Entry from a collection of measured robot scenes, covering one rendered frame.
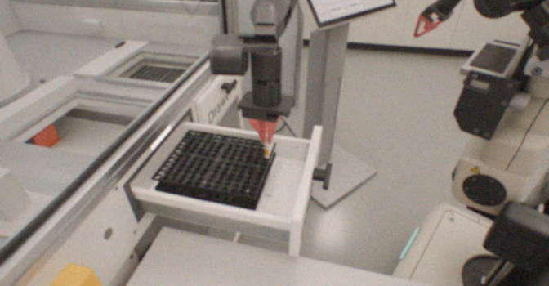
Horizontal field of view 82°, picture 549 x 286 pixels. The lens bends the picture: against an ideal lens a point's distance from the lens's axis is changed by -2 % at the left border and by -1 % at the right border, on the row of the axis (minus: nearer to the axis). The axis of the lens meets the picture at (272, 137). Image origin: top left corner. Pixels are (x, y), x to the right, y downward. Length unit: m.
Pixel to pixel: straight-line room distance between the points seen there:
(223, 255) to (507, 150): 0.72
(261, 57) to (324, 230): 1.28
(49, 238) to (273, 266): 0.39
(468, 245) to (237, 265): 1.03
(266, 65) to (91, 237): 0.42
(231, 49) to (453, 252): 1.17
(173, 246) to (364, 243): 1.14
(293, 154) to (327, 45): 0.85
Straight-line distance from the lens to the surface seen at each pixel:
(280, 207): 0.69
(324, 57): 1.57
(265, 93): 0.59
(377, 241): 1.73
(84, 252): 0.63
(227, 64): 0.58
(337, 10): 1.40
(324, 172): 0.66
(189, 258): 0.73
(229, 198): 0.66
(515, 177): 1.00
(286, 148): 0.78
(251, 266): 0.70
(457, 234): 1.53
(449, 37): 3.88
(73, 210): 0.58
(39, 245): 0.56
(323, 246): 1.66
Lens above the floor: 1.36
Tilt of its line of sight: 37 degrees down
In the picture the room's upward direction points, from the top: straight up
